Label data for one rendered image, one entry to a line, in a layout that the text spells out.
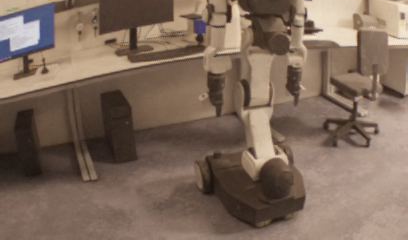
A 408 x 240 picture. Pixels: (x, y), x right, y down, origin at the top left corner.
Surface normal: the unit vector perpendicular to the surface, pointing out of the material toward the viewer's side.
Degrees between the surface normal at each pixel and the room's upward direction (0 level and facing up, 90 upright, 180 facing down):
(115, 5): 86
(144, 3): 86
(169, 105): 90
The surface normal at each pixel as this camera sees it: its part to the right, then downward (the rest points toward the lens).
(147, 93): 0.41, 0.32
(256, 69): 0.29, 0.49
